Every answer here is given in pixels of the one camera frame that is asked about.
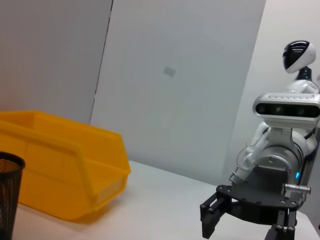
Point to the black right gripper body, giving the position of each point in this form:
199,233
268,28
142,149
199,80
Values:
260,200

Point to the white robot torso with head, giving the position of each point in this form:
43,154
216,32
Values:
300,53

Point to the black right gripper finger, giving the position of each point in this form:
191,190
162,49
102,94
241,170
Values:
212,215
281,227

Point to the grey tape patch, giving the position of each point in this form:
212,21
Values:
170,71

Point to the black mesh pen holder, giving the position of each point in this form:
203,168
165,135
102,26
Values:
10,195

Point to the yellow plastic bin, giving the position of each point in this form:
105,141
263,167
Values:
62,170

